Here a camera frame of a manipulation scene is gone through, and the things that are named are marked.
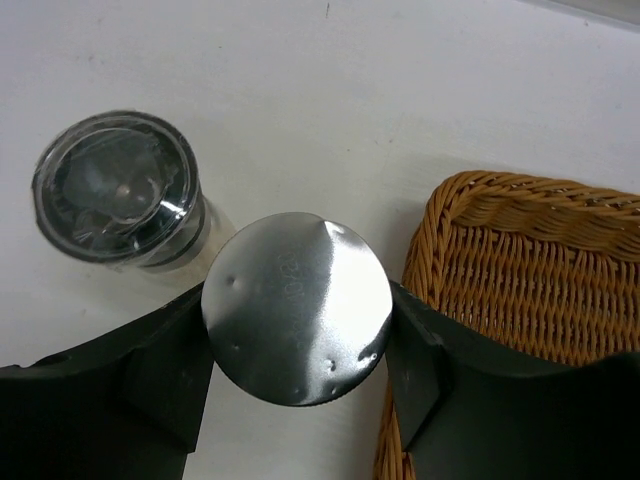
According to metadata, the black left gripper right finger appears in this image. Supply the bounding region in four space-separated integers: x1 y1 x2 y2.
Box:
386 284 639 479

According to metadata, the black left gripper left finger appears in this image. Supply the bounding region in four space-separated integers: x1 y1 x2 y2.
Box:
1 286 214 479

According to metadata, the white beads jar silver lid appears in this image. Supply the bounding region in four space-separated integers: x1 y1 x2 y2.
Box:
201 212 392 407

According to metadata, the clear-capped grinder with white salt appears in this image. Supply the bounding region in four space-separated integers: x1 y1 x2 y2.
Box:
31 110 235 289

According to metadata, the brown wicker divided basket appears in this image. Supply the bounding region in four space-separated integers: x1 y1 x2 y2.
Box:
373 171 639 479

